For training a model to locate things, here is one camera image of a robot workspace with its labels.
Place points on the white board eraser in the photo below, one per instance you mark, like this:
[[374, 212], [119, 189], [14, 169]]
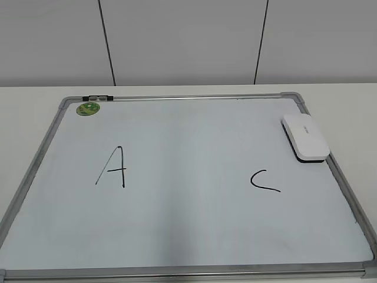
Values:
[[308, 143]]

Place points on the round green magnet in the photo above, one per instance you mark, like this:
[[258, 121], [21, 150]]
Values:
[[87, 109]]

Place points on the black metal hanger clip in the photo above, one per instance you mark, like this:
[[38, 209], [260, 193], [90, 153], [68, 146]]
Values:
[[97, 98]]

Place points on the white board with aluminium frame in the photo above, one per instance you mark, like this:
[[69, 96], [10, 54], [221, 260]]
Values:
[[181, 189]]

